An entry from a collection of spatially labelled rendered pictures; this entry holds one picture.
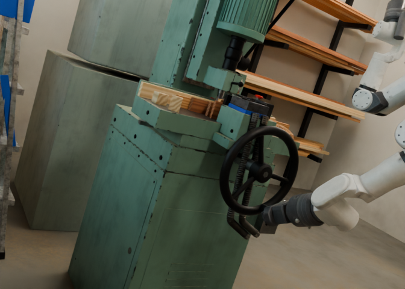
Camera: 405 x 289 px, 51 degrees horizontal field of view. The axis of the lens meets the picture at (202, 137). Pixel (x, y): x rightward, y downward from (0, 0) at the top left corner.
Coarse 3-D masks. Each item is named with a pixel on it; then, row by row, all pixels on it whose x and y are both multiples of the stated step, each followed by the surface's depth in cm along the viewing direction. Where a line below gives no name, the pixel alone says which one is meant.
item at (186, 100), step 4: (180, 96) 146; (184, 96) 148; (184, 100) 147; (188, 100) 148; (184, 104) 148; (188, 104) 148; (184, 108) 148; (272, 120) 170; (280, 124) 172; (284, 124) 173; (288, 128) 175
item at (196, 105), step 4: (192, 100) 147; (196, 100) 147; (200, 100) 148; (192, 104) 147; (196, 104) 148; (200, 104) 149; (204, 104) 149; (208, 104) 150; (188, 108) 149; (192, 108) 148; (196, 108) 148; (200, 108) 149; (204, 108) 150; (196, 112) 149; (200, 112) 150; (204, 112) 150
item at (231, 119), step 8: (224, 112) 139; (232, 112) 135; (240, 112) 132; (216, 120) 142; (224, 120) 138; (232, 120) 135; (240, 120) 131; (248, 120) 132; (224, 128) 137; (232, 128) 134; (240, 128) 131; (232, 136) 133; (240, 136) 132; (264, 136) 137; (264, 144) 138
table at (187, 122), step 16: (144, 112) 135; (160, 112) 127; (176, 112) 131; (192, 112) 145; (160, 128) 128; (176, 128) 131; (192, 128) 134; (208, 128) 137; (224, 144) 132; (272, 144) 152
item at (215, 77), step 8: (208, 72) 158; (216, 72) 153; (224, 72) 149; (232, 72) 149; (208, 80) 157; (216, 80) 152; (224, 80) 148; (232, 80) 150; (240, 80) 151; (216, 88) 152; (224, 88) 149; (232, 88) 151
